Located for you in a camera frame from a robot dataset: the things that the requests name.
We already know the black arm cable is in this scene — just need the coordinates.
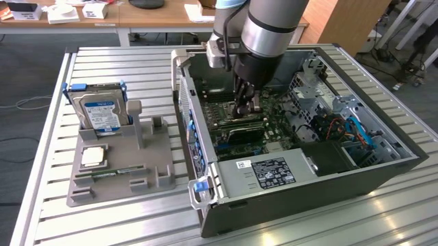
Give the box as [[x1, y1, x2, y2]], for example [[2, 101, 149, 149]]
[[221, 7, 248, 73]]

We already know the green motherboard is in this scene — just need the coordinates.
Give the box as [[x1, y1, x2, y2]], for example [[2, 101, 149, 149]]
[[200, 87, 304, 159]]

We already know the grey parts rack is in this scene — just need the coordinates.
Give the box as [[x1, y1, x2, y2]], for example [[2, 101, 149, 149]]
[[65, 100, 176, 208]]

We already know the graphics card black fan shroud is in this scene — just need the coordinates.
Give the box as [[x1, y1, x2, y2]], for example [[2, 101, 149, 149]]
[[225, 125, 264, 145]]

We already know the grey power supply unit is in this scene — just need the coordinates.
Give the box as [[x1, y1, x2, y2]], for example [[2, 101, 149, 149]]
[[214, 148, 319, 199]]

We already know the white frame table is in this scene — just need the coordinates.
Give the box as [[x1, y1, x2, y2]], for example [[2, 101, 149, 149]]
[[375, 0, 438, 68]]

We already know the white box with black lid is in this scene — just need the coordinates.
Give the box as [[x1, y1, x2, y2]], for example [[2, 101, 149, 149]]
[[6, 2, 43, 21]]

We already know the white floor cable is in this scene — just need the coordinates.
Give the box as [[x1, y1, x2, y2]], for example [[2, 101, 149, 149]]
[[0, 94, 53, 110]]

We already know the silver CPU chip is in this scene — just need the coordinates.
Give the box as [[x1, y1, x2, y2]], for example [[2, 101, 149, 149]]
[[80, 148, 104, 168]]

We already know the black stand with casters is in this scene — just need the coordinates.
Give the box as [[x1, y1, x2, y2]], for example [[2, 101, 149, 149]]
[[391, 25, 431, 90]]

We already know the coloured power wire bundle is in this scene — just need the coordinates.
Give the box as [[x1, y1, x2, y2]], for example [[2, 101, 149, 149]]
[[323, 117, 359, 141]]

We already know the white paper stack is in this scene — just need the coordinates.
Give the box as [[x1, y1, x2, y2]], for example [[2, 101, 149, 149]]
[[182, 4, 216, 24]]

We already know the person in dark clothes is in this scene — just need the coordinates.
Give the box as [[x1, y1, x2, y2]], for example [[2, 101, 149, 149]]
[[408, 22, 438, 70]]

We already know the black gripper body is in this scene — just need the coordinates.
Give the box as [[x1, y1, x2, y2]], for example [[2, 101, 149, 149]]
[[232, 52, 284, 91]]

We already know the white round roll on box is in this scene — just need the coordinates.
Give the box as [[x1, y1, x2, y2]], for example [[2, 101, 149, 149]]
[[45, 4, 81, 25]]

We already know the wooden desk white frame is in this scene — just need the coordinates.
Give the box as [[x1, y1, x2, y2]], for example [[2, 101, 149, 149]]
[[0, 0, 120, 35], [117, 0, 311, 48]]

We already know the red book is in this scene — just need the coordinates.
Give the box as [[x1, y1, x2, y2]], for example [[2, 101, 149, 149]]
[[0, 6, 14, 21]]

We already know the wooden cabinet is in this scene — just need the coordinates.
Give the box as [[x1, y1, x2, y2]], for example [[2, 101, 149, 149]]
[[299, 0, 392, 56]]

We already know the blue flat data wire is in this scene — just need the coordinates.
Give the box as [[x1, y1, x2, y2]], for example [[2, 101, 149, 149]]
[[344, 116, 376, 151]]

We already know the open black PC case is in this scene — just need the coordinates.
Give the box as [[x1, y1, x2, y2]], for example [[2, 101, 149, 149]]
[[169, 46, 429, 239]]

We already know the white labelled cardboard box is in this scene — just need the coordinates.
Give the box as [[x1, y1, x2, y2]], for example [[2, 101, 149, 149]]
[[81, 3, 110, 20]]

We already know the dark round flat object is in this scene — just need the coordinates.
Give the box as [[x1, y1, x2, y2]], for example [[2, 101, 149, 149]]
[[128, 0, 166, 10]]

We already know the hard disk in blue caddy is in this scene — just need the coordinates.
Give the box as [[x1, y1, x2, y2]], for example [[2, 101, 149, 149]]
[[61, 79, 128, 134]]

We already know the CPU socket with metal frame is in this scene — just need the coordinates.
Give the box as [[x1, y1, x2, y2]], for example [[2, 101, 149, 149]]
[[222, 100, 260, 123]]

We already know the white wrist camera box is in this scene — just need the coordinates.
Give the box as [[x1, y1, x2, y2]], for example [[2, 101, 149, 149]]
[[205, 39, 248, 69]]

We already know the small white device box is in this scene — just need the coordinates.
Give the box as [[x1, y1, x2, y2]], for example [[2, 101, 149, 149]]
[[364, 29, 383, 53]]

